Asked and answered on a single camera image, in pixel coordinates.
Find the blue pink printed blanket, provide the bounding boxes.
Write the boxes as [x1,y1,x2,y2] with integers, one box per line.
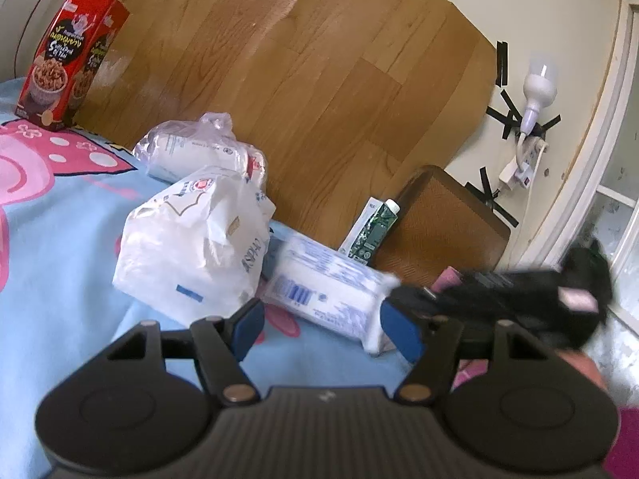
[0,77,450,479]

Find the white plastic bag pack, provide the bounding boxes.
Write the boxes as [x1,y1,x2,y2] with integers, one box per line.
[112,164,278,327]

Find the green patterned tissue pack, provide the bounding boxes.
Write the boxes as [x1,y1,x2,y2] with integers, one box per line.
[349,198,401,266]

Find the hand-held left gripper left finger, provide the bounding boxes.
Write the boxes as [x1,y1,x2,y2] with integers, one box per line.
[102,299,266,406]

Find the white framed frosted window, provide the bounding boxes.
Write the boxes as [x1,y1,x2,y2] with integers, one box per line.
[509,0,639,320]

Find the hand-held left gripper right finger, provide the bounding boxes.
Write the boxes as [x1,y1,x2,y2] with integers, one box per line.
[380,302,550,405]

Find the white blue-print tissue pack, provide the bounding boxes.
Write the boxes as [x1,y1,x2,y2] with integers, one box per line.
[260,232,407,357]

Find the wood pattern vinyl sheet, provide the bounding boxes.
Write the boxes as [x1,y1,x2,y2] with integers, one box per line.
[75,0,500,255]

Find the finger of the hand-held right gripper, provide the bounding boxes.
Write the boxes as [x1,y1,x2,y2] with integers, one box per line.
[387,284,450,319]

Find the white plug adapter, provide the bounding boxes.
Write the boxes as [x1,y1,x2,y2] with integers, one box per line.
[499,160,522,190]

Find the white slim packet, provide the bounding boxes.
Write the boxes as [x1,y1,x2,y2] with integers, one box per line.
[339,197,385,255]

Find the white light bulb with socket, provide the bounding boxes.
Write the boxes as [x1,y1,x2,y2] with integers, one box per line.
[519,57,559,135]

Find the clear bag of cotton rolls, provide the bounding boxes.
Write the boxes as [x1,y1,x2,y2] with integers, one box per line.
[132,112,268,193]

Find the white power strip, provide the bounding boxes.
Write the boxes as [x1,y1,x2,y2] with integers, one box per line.
[516,132,550,190]

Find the brown wooden stool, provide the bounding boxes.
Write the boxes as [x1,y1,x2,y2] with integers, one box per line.
[372,164,512,290]

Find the red snack box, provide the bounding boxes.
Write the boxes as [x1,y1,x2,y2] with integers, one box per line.
[15,0,131,133]

